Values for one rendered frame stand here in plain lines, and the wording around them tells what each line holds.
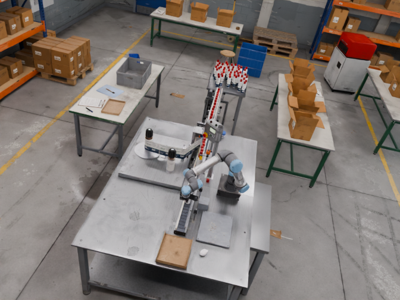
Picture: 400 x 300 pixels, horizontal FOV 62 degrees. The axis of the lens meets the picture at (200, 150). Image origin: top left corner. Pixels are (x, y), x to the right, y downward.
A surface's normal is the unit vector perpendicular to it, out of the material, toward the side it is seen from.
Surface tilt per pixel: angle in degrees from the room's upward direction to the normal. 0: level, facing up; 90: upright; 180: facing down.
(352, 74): 90
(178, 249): 0
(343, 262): 0
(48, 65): 89
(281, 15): 90
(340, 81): 90
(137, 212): 0
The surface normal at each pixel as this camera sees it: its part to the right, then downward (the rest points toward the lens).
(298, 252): 0.15, -0.78
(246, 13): -0.19, 0.58
